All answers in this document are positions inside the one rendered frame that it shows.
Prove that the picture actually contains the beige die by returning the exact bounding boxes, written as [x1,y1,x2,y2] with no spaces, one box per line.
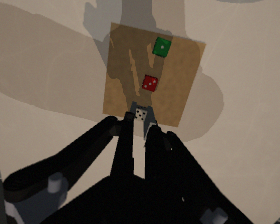
[135,105,147,122]

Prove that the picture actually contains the red die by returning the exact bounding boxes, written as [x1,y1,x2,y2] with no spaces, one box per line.
[142,75,158,92]

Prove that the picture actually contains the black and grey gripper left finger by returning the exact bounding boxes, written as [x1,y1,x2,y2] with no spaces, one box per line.
[3,101,137,224]

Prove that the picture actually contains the green die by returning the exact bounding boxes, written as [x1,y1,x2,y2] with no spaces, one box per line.
[152,37,172,58]

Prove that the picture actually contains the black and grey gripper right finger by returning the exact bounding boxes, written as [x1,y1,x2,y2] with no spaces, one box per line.
[143,106,254,224]

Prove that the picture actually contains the tan square mat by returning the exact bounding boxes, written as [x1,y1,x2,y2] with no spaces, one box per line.
[102,22,206,127]

